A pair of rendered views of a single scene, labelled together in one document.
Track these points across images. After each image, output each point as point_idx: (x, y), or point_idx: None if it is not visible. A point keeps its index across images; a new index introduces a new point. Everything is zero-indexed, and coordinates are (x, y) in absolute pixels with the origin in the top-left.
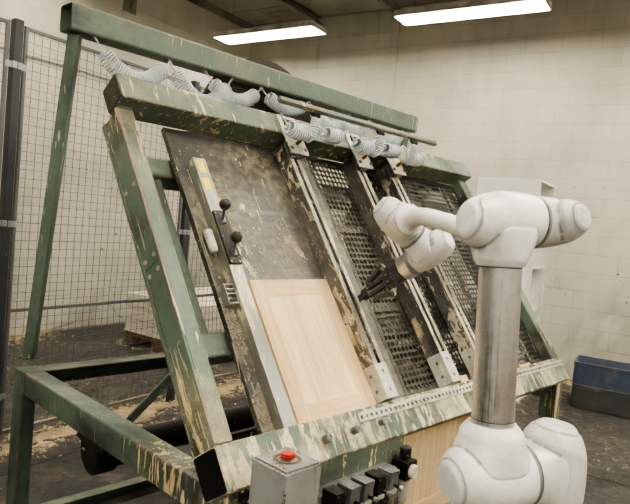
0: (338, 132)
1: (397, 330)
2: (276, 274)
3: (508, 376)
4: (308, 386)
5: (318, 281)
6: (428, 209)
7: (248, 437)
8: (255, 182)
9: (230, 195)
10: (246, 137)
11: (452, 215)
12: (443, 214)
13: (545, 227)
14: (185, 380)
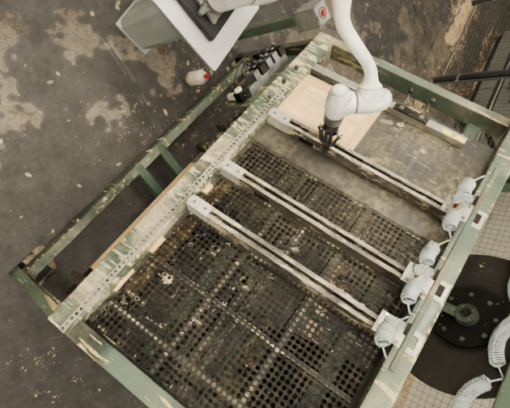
0: (452, 218)
1: (279, 176)
2: (373, 132)
3: None
4: (315, 91)
5: (351, 147)
6: (374, 61)
7: (328, 48)
8: (435, 176)
9: (433, 150)
10: (473, 192)
11: (364, 46)
12: (367, 50)
13: None
14: None
